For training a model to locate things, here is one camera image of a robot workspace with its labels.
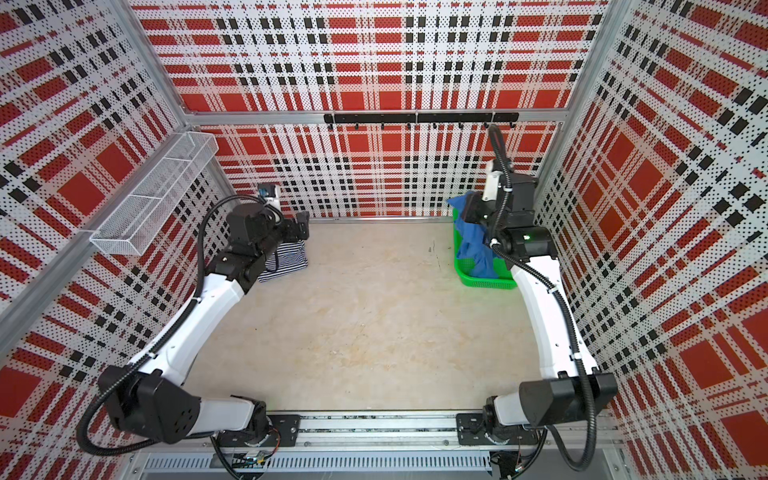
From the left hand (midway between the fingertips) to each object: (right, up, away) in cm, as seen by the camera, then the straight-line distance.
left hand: (294, 217), depth 78 cm
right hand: (+45, +4, -7) cm, 46 cm away
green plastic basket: (+62, -18, +19) cm, 67 cm away
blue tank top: (+46, -8, -4) cm, 47 cm away
